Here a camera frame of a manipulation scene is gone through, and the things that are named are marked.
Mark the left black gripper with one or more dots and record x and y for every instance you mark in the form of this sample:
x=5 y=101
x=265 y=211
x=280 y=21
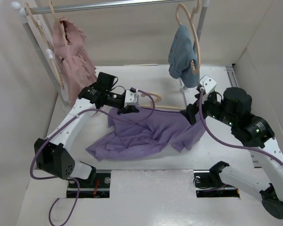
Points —
x=128 y=108

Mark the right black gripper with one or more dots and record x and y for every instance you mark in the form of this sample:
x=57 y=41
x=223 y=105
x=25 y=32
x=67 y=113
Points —
x=190 y=111

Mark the purple t shirt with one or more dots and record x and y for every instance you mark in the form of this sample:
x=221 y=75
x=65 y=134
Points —
x=139 y=135

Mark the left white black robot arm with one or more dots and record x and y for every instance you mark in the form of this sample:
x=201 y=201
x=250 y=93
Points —
x=52 y=153

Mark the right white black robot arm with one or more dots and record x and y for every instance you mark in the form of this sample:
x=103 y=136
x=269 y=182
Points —
x=255 y=135

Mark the wooden hanger with blue garment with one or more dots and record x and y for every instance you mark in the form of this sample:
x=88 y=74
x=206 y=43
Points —
x=193 y=37

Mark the wooden hanger with pink dress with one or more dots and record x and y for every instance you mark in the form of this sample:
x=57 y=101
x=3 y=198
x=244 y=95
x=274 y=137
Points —
x=61 y=28

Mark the pink dress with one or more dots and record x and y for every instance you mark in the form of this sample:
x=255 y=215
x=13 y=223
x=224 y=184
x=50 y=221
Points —
x=77 y=66

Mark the blue garment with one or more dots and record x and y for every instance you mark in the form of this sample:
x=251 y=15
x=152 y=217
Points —
x=180 y=56

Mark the white clothes rack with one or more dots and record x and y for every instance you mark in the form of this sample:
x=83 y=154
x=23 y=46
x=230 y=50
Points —
x=196 y=20

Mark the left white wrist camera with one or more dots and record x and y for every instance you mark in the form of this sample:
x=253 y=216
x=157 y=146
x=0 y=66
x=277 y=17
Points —
x=131 y=98

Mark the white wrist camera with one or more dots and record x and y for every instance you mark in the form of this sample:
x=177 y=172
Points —
x=208 y=83
x=131 y=98

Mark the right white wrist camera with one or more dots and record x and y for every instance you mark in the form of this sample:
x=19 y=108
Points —
x=208 y=83

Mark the aluminium rail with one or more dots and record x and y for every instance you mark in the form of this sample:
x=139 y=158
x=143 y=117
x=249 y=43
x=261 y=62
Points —
x=232 y=77

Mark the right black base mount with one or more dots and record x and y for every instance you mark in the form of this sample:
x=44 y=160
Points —
x=208 y=184

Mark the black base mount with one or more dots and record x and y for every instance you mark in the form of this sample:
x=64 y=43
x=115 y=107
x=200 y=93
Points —
x=99 y=188
x=208 y=184

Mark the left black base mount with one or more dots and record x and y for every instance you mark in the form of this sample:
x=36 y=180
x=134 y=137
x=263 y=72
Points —
x=99 y=188

